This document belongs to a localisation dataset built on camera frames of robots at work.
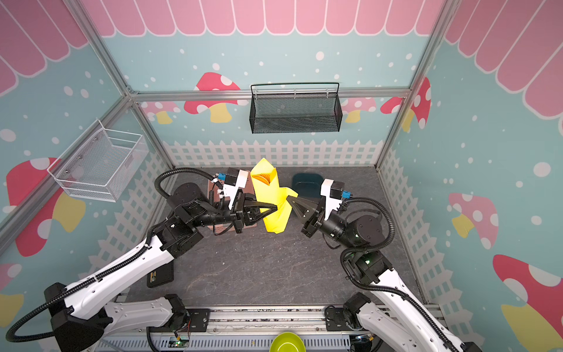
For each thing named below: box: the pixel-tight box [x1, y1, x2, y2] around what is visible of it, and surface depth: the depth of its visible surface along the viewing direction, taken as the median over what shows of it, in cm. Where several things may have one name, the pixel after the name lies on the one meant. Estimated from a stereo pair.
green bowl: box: [269, 331, 307, 352], surface depth 70 cm
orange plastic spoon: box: [252, 173, 271, 186], surface depth 49 cm
